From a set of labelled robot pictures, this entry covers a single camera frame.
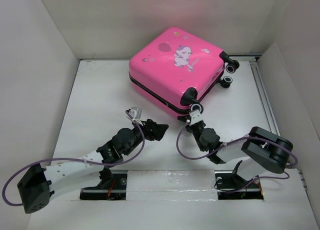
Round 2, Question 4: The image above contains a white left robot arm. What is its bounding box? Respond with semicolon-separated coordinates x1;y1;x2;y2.
17;119;168;214

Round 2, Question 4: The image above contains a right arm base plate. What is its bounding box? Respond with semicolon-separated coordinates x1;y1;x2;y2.
214;161;264;200

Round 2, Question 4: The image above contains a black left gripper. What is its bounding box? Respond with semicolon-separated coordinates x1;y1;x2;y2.
123;118;167;156

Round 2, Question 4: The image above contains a pink suitcase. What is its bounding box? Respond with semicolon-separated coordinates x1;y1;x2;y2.
128;27;240;121

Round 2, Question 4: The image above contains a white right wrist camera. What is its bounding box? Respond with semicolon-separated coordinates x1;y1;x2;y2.
189;109;203;126

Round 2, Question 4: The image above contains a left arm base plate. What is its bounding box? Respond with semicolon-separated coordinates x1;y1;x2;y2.
79;169;128;201

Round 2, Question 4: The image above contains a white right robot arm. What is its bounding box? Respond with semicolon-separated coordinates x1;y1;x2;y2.
176;120;298;192

